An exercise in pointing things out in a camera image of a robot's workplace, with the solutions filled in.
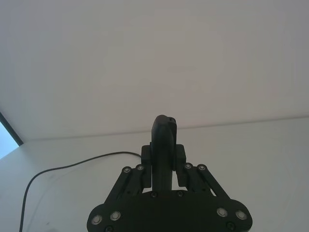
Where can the window with dark frame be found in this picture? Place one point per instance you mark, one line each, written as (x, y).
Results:
(4, 140)

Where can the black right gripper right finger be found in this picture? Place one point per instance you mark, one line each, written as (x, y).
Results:
(181, 154)

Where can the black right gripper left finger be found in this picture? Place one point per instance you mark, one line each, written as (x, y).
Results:
(146, 169)

